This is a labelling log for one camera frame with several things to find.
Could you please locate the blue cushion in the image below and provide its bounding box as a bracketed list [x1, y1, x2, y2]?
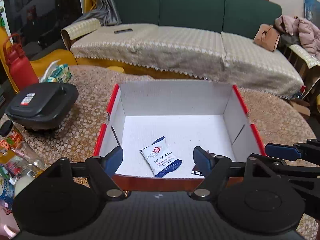
[304, 0, 320, 28]

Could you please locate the red water bottle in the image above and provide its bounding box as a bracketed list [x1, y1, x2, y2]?
[3, 33, 39, 90]

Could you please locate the black lidded container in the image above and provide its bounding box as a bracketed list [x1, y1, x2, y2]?
[5, 82, 79, 130]

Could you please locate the yellow lid white bottle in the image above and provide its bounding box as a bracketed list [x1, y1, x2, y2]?
[0, 177, 14, 206]

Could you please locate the green sofa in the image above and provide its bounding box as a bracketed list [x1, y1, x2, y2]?
[114, 0, 282, 38]

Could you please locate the green tissue pack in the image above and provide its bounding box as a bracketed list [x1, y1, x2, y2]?
[39, 60, 72, 83]

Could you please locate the yellow giraffe figure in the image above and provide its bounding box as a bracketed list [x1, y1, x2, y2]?
[1, 27, 78, 93]

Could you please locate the white blue milk snack packet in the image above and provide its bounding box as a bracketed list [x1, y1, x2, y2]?
[139, 137, 182, 178]

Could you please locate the red cardboard box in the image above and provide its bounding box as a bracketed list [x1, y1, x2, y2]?
[94, 80, 264, 191]

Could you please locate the dark brown chocolate packet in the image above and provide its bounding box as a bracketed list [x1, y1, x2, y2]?
[191, 153, 215, 176]

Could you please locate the clear glass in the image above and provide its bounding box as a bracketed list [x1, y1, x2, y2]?
[14, 141, 44, 170]

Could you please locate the beige sofa cover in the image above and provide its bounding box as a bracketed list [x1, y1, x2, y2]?
[61, 18, 304, 98]

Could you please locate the pink down jacket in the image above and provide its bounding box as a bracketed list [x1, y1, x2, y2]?
[274, 15, 319, 60]

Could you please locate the grey curtain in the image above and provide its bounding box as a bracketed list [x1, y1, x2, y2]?
[75, 0, 121, 26]

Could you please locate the tan handbag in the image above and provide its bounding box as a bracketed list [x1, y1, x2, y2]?
[253, 24, 280, 52]

